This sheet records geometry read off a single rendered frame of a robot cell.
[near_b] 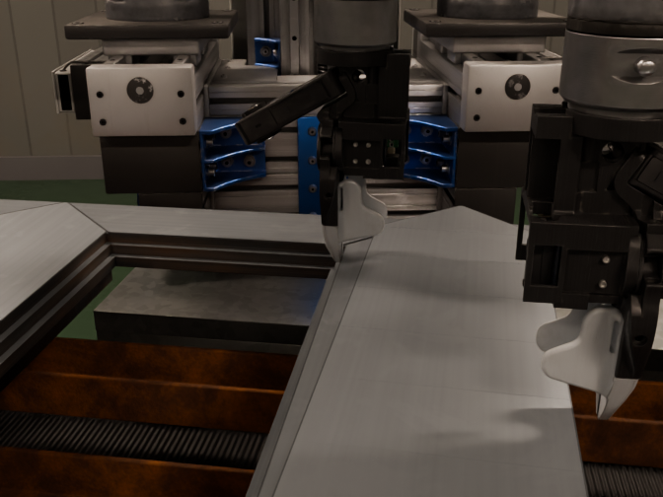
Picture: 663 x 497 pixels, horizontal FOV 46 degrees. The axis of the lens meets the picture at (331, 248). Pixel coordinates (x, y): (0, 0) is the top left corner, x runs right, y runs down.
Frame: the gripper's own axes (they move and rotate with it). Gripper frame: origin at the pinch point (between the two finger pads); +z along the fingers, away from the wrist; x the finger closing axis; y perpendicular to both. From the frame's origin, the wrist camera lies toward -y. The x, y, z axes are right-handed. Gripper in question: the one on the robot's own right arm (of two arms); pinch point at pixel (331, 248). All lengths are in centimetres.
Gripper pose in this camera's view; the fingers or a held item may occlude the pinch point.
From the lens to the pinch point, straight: 79.1
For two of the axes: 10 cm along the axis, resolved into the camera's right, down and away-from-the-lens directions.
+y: 9.9, 0.6, -1.4
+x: 1.5, -3.7, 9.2
